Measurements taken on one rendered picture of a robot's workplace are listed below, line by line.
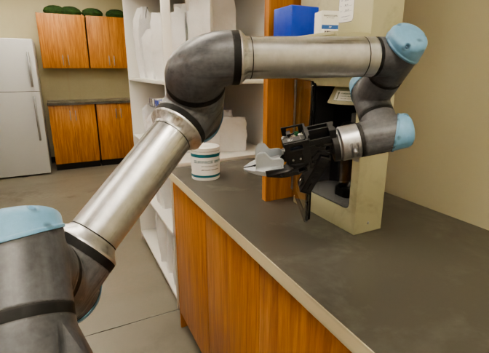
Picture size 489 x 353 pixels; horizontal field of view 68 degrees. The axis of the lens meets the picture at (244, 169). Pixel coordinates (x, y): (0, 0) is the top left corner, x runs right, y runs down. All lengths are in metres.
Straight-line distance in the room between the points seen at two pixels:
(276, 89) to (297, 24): 0.25
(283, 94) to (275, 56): 0.67
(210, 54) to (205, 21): 1.52
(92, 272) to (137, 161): 0.20
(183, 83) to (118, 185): 0.21
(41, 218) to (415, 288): 0.77
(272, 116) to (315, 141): 0.55
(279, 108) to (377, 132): 0.59
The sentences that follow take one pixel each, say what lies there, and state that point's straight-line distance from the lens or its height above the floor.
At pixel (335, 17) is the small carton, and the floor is 1.55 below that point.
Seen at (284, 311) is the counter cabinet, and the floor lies 0.80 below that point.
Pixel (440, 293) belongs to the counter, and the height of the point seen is 0.94.
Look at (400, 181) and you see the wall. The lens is 1.57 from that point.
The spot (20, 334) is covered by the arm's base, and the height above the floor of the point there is 1.16.
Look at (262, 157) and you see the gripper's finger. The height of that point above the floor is 1.24.
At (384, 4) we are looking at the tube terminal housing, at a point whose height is 1.58.
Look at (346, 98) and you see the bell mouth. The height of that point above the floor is 1.33.
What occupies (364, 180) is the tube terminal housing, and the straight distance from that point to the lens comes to 1.11.
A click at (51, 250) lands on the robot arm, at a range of 0.50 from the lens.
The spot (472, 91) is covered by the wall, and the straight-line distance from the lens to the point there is 1.38.
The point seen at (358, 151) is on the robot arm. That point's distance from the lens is 0.80.
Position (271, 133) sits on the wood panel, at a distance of 1.32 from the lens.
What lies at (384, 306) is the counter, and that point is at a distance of 0.87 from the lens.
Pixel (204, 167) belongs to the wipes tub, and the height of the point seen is 1.00.
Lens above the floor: 1.42
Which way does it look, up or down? 15 degrees down
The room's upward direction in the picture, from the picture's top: straight up
